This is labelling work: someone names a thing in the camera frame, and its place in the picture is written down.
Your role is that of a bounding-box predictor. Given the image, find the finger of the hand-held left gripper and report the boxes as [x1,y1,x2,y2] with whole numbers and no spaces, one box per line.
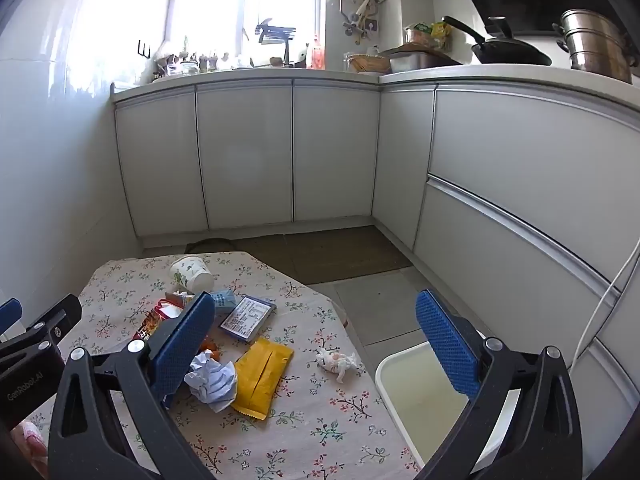
[0,298,22,335]
[0,294,82,358]

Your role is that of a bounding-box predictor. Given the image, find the white cable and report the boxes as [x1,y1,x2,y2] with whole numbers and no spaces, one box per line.
[570,235,640,372]

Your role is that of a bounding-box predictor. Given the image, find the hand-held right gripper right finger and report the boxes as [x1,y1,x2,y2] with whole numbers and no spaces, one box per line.
[416,289,586,480]

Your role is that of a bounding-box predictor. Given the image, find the yellow snack packet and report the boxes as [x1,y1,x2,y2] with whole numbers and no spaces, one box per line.
[231,337,295,421]

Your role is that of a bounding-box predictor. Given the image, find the light blue drink carton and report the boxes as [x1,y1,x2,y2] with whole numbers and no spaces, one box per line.
[207,289,239,319]

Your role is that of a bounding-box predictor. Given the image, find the kitchen faucet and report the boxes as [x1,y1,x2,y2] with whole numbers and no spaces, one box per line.
[254,17,297,67]

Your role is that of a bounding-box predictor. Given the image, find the blue and white flat box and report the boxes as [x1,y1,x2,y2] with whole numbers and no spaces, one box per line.
[218,296,277,344]

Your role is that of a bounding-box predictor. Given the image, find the crumpled white tissue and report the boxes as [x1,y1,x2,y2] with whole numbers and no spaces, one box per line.
[315,349,357,384]

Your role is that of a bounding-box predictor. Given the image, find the black wok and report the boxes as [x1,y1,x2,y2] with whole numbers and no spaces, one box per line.
[442,15,553,67]

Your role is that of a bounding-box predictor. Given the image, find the kitchen window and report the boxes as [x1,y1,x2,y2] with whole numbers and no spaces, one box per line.
[70,0,327,87]

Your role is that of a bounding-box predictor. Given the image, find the white cabinet drawer front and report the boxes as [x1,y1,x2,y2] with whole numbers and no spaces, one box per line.
[412,176,623,376]
[426,85,640,281]

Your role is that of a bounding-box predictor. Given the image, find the white kitchen countertop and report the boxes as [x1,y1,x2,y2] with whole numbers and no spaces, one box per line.
[110,62,640,112]

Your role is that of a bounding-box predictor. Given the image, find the stainless steel steamer pot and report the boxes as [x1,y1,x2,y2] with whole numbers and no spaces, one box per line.
[552,8,639,85]

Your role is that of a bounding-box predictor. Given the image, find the narrow white cabinet door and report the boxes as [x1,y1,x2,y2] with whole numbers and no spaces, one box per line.
[374,82,437,252]

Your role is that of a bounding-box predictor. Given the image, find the floral tablecloth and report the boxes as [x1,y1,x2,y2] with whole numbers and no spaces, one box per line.
[22,251,422,480]

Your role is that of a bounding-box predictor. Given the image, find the white floral paper cup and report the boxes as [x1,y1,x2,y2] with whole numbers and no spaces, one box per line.
[170,255,215,294]

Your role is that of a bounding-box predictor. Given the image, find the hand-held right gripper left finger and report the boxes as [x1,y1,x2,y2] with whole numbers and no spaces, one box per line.
[48,291,221,480]

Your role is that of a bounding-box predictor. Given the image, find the white paper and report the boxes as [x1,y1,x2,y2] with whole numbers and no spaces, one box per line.
[184,351,238,414]

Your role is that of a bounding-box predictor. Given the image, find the brown floor mat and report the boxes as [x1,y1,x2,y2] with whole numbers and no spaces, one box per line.
[235,225,414,286]

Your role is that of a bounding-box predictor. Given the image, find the dark red snack packet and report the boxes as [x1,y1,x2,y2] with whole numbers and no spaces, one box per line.
[134,296,197,344]

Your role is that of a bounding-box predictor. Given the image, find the metal tray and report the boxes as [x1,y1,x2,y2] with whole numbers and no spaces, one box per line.
[389,52,464,74]

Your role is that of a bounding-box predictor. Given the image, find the woven basket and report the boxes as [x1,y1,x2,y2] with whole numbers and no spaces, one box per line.
[348,54,391,74]

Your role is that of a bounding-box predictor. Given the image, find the white chair edge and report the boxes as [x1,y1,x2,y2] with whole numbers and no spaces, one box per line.
[375,329,523,474]

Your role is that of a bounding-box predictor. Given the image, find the green and yellow snack bags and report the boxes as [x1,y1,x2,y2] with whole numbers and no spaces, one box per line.
[404,21,454,54]

